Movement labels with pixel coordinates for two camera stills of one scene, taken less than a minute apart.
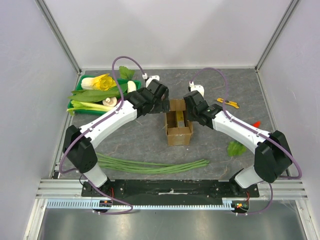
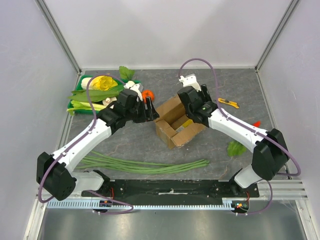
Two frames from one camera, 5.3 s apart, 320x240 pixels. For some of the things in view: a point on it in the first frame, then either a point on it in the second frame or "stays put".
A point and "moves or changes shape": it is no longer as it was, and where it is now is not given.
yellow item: x=180 y=115 to x=188 y=123
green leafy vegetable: x=96 y=95 stays put
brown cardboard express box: x=179 y=130 moves or changes shape
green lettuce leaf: x=235 y=148 stays put
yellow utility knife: x=230 y=103 stays put
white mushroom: x=110 y=102 stays put
